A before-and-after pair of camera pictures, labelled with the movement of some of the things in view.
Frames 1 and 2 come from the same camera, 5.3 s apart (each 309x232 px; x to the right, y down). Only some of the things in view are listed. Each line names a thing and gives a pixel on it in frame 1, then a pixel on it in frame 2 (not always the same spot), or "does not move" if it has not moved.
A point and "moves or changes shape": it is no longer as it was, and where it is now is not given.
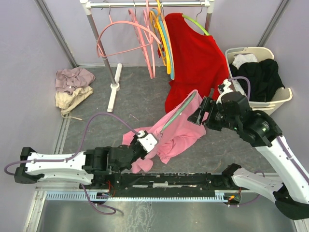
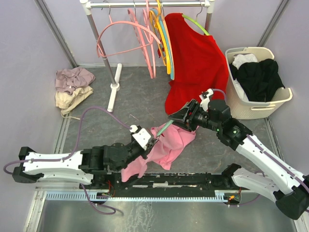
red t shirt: (198, 63) does not move
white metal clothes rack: (88, 5) does not move
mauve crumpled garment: (69, 79) does not move
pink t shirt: (176, 136) moves or changes shape
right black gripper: (197, 117) -> (181, 117)
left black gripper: (134, 140) does not move
